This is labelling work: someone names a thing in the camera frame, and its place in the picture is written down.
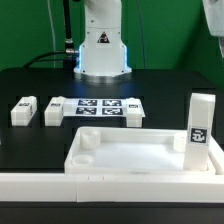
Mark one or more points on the black cable vertical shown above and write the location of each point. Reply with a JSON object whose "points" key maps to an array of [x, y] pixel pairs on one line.
{"points": [[69, 45]]}

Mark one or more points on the white marker sheet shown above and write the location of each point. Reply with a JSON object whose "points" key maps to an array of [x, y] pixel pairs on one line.
{"points": [[100, 107]]}

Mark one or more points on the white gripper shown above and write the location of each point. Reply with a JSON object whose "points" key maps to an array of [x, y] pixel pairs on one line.
{"points": [[214, 13]]}

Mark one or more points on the white desk top tray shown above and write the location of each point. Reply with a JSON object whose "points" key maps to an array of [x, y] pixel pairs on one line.
{"points": [[104, 150]]}

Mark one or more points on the white front fence bar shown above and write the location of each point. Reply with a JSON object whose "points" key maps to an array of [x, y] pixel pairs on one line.
{"points": [[22, 187]]}

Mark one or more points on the black cable horizontal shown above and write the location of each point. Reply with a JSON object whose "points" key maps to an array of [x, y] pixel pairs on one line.
{"points": [[54, 56]]}

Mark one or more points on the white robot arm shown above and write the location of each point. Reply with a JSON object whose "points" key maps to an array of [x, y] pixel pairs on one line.
{"points": [[103, 56]]}

